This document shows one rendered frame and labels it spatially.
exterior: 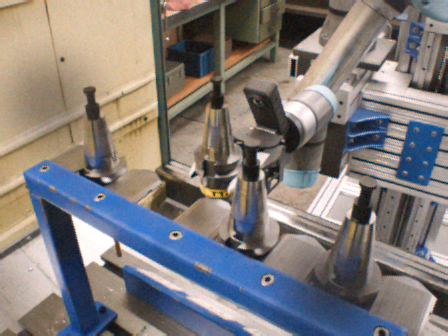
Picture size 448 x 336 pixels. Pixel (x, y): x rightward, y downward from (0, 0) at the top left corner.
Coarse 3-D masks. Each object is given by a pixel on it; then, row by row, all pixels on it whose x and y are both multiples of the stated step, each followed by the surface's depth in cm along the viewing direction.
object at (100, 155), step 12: (84, 120) 53; (96, 120) 52; (84, 132) 53; (96, 132) 53; (108, 132) 54; (84, 144) 54; (96, 144) 54; (108, 144) 54; (84, 156) 55; (96, 156) 54; (108, 156) 55; (96, 168) 55; (108, 168) 55
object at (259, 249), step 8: (224, 224) 47; (272, 224) 47; (224, 232) 46; (272, 232) 46; (224, 240) 45; (232, 240) 46; (264, 240) 45; (272, 240) 45; (232, 248) 46; (240, 248) 44; (248, 248) 44; (256, 248) 44; (264, 248) 45; (272, 248) 45; (256, 256) 45
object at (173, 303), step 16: (128, 272) 77; (128, 288) 80; (144, 288) 76; (160, 288) 74; (160, 304) 76; (176, 304) 73; (192, 304) 71; (176, 320) 75; (192, 320) 72; (208, 320) 69; (224, 320) 69
